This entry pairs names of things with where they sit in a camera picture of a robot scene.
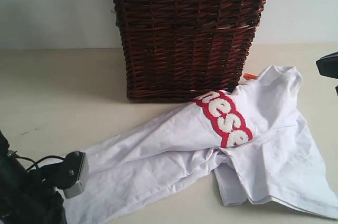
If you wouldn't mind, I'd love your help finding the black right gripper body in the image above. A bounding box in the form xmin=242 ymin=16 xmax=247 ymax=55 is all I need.
xmin=316 ymin=51 xmax=338 ymax=98

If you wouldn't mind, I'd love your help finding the white t-shirt with red lettering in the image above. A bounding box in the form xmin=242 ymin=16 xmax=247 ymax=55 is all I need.
xmin=65 ymin=66 xmax=337 ymax=223

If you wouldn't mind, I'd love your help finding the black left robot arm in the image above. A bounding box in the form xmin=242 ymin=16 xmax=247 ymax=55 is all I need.
xmin=1 ymin=135 xmax=67 ymax=223

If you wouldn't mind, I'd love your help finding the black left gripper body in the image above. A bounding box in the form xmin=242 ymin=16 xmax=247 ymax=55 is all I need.
xmin=0 ymin=165 xmax=68 ymax=224

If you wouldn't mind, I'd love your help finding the dark brown wicker basket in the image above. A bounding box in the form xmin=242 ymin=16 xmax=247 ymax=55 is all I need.
xmin=113 ymin=0 xmax=266 ymax=102

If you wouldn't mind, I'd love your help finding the orange garment tag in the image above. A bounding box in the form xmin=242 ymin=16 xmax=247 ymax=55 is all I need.
xmin=243 ymin=73 xmax=257 ymax=80

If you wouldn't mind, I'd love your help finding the black left camera cable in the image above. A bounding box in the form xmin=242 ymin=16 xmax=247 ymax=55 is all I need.
xmin=7 ymin=150 xmax=67 ymax=173

